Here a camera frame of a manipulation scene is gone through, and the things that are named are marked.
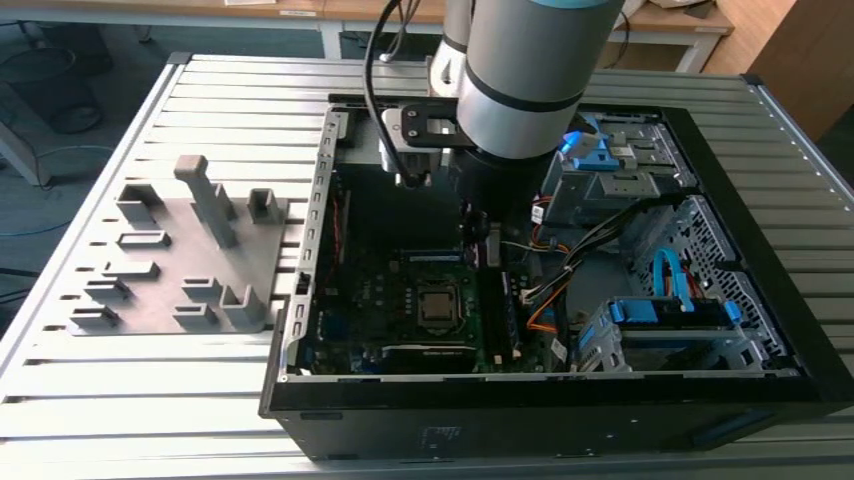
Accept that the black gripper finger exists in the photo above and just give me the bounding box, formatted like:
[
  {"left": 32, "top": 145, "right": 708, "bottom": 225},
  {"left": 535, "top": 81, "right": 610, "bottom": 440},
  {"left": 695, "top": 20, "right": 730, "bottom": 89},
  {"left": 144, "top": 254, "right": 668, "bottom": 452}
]
[
  {"left": 459, "top": 201, "right": 490, "bottom": 270},
  {"left": 484, "top": 221, "right": 504, "bottom": 270}
]

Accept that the RAM stick with blue label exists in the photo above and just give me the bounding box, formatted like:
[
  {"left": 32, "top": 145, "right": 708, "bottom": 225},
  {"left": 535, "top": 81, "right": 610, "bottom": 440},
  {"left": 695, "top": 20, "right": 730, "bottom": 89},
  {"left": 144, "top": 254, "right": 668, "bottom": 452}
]
[{"left": 398, "top": 247, "right": 468, "bottom": 266}]

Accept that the CPU socket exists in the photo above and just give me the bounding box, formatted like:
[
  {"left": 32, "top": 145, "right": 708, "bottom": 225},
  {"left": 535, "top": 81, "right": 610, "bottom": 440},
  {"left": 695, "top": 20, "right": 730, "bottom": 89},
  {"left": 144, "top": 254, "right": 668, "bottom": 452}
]
[{"left": 414, "top": 283, "right": 467, "bottom": 332}]

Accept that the grey power supply unit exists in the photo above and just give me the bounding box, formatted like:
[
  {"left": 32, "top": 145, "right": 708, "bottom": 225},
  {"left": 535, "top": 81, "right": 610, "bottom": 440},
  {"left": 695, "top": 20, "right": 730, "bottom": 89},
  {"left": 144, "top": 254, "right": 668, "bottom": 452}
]
[{"left": 336, "top": 112, "right": 468, "bottom": 249}]

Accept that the silver CPU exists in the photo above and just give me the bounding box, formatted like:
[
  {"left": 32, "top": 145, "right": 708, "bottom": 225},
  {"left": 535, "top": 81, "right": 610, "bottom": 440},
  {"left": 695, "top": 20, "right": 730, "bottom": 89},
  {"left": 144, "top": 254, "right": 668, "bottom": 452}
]
[{"left": 423, "top": 292, "right": 459, "bottom": 320}]

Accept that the grey metal drive cage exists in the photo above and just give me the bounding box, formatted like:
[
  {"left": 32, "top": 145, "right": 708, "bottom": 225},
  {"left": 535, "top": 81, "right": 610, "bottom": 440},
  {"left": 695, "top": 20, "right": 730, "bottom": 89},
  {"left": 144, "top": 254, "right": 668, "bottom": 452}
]
[{"left": 538, "top": 112, "right": 700, "bottom": 234}]

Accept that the dark green motherboard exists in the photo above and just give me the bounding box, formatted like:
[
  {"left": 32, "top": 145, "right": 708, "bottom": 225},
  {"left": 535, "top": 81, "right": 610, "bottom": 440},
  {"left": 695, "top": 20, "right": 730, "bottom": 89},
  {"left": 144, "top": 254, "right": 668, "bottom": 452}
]
[{"left": 299, "top": 244, "right": 575, "bottom": 376}]

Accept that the black graphics card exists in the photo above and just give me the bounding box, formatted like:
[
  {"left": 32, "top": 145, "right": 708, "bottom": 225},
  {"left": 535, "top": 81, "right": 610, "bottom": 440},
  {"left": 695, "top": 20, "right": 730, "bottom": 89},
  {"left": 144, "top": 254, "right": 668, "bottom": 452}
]
[{"left": 382, "top": 343, "right": 480, "bottom": 375}]

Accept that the blue carrier with black disk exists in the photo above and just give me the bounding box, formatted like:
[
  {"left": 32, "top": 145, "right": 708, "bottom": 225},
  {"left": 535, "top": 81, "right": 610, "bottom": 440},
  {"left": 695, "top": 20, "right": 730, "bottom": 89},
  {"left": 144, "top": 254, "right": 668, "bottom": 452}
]
[{"left": 610, "top": 296, "right": 742, "bottom": 331}]

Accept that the black open PC case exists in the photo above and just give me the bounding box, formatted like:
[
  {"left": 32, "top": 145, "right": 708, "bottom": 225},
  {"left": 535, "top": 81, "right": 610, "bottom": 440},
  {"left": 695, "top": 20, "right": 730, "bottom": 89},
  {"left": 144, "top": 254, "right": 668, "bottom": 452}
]
[{"left": 257, "top": 92, "right": 854, "bottom": 464}]

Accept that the grey metal disk bay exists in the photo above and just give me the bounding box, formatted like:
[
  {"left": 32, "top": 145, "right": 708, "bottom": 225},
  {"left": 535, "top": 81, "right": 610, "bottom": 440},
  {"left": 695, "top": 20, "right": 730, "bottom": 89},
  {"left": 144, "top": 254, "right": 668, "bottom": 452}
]
[{"left": 571, "top": 297, "right": 769, "bottom": 374}]

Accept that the wooden desk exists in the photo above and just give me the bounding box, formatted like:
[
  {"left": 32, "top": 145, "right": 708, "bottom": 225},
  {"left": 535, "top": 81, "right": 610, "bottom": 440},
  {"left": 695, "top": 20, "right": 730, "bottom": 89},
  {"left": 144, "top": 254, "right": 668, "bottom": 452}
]
[{"left": 0, "top": 0, "right": 735, "bottom": 71}]

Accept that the grey parts rack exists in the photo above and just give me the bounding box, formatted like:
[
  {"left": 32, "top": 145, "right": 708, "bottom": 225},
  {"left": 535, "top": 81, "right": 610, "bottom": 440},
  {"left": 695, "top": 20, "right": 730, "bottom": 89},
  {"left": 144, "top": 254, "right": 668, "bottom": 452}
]
[{"left": 64, "top": 154, "right": 292, "bottom": 339}]

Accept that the wooden cabinet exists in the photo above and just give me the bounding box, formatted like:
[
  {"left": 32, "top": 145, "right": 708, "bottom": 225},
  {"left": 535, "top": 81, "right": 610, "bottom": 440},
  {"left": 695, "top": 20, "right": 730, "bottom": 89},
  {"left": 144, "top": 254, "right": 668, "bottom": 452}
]
[{"left": 703, "top": 0, "right": 854, "bottom": 144}]

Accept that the black round bin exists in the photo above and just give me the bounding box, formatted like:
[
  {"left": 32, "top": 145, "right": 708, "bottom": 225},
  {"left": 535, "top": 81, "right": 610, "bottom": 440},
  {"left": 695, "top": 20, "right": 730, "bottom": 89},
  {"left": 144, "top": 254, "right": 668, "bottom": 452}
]
[{"left": 0, "top": 24, "right": 115, "bottom": 136}]

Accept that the black wire bundle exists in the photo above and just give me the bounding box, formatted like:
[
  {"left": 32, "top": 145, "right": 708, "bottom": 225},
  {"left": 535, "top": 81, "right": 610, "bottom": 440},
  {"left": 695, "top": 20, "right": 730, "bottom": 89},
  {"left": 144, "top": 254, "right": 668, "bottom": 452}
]
[{"left": 523, "top": 196, "right": 688, "bottom": 306}]

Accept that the orange wire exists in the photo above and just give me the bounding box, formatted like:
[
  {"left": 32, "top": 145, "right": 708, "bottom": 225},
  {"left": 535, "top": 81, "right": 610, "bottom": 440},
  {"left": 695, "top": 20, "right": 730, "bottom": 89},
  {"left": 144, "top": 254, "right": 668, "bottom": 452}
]
[{"left": 526, "top": 282, "right": 575, "bottom": 334}]

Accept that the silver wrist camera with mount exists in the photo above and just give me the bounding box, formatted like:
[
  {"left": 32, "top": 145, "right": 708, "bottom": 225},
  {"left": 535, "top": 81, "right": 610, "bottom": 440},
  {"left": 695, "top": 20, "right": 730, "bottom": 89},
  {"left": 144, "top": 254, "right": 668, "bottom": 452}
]
[{"left": 379, "top": 101, "right": 463, "bottom": 174}]

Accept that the blue flat wire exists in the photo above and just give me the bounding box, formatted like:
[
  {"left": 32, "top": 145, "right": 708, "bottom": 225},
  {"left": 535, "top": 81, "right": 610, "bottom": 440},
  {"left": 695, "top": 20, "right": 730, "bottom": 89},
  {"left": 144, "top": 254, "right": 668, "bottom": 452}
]
[{"left": 651, "top": 248, "right": 696, "bottom": 314}]

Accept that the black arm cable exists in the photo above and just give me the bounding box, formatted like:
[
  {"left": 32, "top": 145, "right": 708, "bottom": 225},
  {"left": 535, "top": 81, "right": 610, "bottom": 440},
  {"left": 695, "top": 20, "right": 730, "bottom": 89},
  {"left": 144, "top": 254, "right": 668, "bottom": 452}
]
[{"left": 362, "top": 0, "right": 419, "bottom": 174}]

